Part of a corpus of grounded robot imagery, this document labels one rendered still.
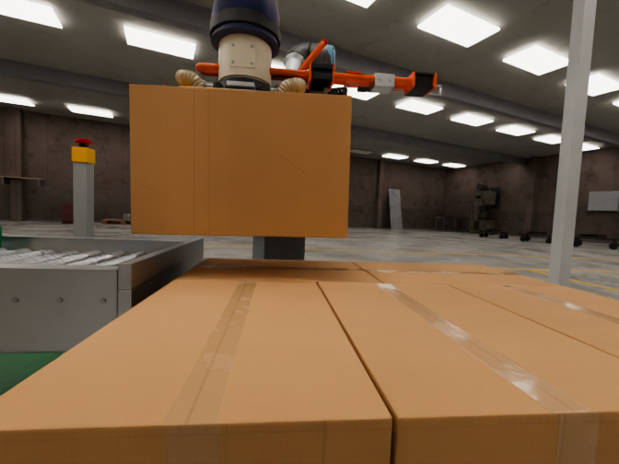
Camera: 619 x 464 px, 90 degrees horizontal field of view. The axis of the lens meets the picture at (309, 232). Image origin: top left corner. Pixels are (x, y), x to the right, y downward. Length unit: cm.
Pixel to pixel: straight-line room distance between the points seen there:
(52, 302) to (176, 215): 33
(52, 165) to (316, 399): 1504
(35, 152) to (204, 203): 1459
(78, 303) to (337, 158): 72
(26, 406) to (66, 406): 4
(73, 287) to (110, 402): 50
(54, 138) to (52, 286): 1452
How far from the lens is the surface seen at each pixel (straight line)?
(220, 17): 115
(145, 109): 99
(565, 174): 386
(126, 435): 37
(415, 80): 122
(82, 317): 88
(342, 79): 116
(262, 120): 91
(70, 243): 163
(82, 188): 179
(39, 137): 1546
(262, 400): 37
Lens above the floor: 74
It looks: 4 degrees down
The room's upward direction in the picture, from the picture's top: 2 degrees clockwise
